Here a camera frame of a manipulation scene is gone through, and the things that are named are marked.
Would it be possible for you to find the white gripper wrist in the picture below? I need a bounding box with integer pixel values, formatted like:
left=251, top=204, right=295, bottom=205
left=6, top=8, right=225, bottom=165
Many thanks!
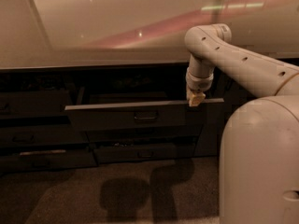
left=186, top=69, right=214, bottom=106

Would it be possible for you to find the dark drawer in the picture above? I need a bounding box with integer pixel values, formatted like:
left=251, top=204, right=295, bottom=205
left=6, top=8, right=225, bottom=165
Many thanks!
left=0, top=124, right=88, bottom=147
left=93, top=143, right=195, bottom=163
left=86, top=125, right=203, bottom=142
left=64, top=98, right=224, bottom=132
left=0, top=90, right=72, bottom=119
left=0, top=149, right=97, bottom=173

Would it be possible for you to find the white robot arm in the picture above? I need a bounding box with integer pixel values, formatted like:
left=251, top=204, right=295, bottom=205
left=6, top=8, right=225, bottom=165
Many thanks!
left=184, top=23, right=299, bottom=224

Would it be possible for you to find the dark cabinet door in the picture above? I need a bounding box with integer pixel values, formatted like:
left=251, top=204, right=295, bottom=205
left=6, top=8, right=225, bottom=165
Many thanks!
left=194, top=69, right=250, bottom=157

